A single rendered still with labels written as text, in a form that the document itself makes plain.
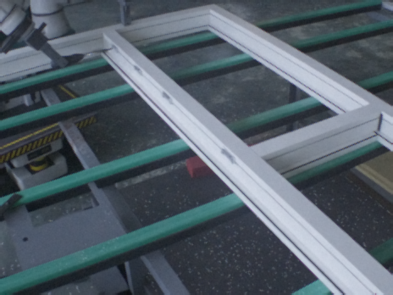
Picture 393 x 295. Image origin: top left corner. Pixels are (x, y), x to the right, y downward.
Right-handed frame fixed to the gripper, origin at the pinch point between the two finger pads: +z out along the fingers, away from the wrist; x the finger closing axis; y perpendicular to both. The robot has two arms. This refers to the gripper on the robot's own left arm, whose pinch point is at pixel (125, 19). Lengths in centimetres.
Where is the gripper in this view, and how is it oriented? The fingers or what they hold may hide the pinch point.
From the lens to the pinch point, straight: 177.1
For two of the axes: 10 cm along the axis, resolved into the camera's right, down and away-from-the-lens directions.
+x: -5.0, -4.8, 7.2
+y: 8.7, -2.9, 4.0
